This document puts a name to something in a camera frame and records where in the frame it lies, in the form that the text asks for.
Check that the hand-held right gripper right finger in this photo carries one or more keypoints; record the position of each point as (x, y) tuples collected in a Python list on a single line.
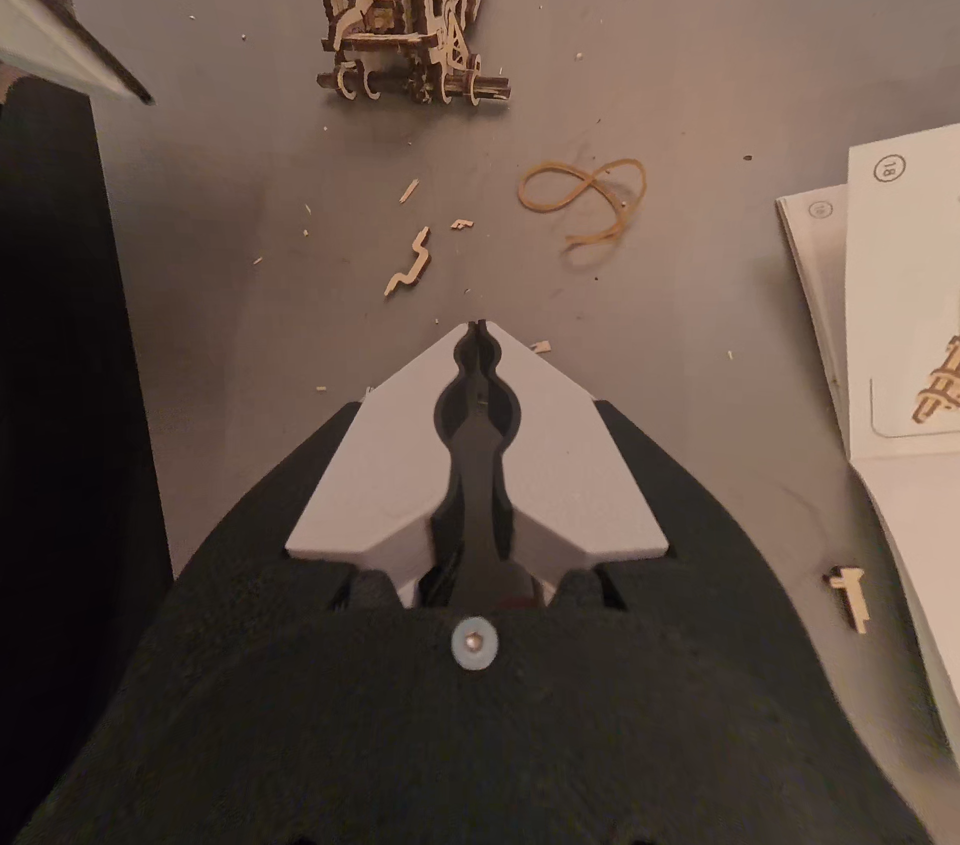
[(592, 477)]

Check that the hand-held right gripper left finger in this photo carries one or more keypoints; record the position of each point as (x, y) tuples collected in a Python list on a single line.
[(360, 477)]

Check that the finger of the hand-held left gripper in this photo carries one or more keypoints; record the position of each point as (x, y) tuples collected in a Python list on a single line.
[(45, 46)]

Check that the large tan rubber band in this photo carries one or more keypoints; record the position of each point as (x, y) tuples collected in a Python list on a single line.
[(592, 181)]

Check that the illustrated instruction booklet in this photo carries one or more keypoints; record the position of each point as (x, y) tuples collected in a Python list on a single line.
[(900, 305)]

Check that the zigzag wooden piece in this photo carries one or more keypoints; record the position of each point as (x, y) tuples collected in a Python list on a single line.
[(409, 275)]

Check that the small T-shaped wooden piece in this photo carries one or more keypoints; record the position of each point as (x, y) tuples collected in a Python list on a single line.
[(855, 597)]

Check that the thin wooden sliver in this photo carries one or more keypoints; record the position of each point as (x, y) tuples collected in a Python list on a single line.
[(409, 190)]

